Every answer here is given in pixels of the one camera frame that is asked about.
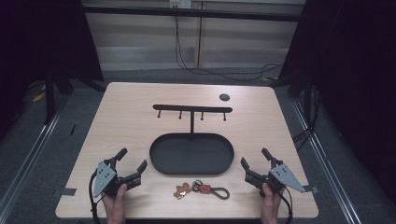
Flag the white wall socket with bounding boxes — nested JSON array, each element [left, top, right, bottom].
[[168, 0, 192, 9]]

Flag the right hand-held gripper cable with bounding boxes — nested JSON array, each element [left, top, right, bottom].
[[278, 186, 294, 224]]

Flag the person's right hand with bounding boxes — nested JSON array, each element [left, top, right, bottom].
[[260, 183, 282, 224]]

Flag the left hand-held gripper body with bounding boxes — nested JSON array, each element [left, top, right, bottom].
[[92, 157, 142, 199]]

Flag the metal floor rail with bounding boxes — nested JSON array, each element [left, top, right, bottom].
[[0, 102, 64, 216], [290, 99, 363, 224]]

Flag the black horizontal bar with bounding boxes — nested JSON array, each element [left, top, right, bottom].
[[81, 4, 302, 22]]

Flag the yellow floor tape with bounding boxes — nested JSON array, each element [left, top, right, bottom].
[[31, 91, 47, 104]]

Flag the black curtain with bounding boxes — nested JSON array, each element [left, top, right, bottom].
[[0, 0, 106, 138], [274, 0, 396, 197]]

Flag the black floor cables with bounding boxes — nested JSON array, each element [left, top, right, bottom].
[[292, 87, 321, 150]]

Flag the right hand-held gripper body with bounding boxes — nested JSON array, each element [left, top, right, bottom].
[[244, 161, 307, 194]]

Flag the black key rack with tray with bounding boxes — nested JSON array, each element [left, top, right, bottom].
[[148, 104, 235, 176]]

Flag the black metal stand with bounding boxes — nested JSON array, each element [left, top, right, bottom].
[[43, 68, 57, 125]]

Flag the left hand-held gripper cable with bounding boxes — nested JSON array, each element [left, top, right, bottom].
[[88, 169, 102, 224]]

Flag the black wall cable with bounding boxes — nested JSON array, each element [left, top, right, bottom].
[[174, 13, 283, 82]]

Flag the hand-held gripper cable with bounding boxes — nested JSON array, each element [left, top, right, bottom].
[[278, 186, 294, 224], [88, 169, 102, 224]]

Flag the keychain with brown leather charm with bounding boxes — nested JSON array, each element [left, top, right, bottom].
[[173, 179, 232, 201]]

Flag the person's left hand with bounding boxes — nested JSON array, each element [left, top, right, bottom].
[[101, 183, 129, 224]]

